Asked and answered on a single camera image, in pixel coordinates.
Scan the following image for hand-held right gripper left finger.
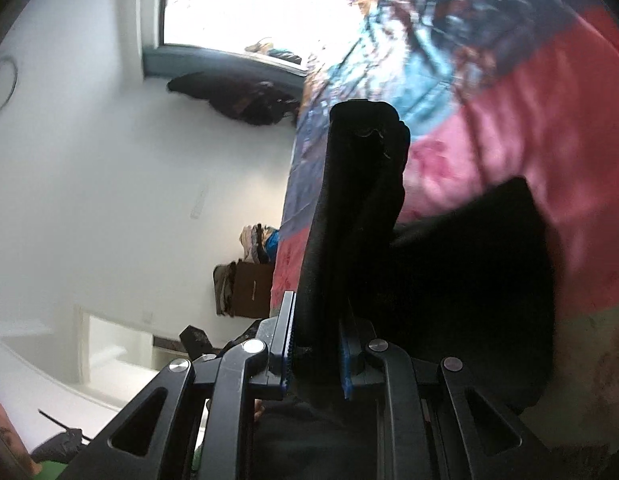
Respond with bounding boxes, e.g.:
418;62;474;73
72;290;298;480

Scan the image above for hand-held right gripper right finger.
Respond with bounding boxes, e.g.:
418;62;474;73
339;317;560;480

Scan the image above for black pants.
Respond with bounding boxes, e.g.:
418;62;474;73
254;101;557;480

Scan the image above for grey bag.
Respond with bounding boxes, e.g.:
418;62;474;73
212;262;239;317

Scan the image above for small black box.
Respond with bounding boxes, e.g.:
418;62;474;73
180;325;213;361

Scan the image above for pile of folded clothes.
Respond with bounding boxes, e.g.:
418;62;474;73
240;223;281;264

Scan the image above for dark clothes heap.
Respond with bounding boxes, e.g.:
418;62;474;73
167;72;304;127

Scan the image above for items on windowsill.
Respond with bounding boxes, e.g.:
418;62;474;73
244;37;309;65

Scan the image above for colourful printed blanket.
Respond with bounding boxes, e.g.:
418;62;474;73
270;0;619;461

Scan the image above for bright window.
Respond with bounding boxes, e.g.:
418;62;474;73
162;0;361;70

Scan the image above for round wall ring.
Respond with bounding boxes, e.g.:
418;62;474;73
0;57;17;117

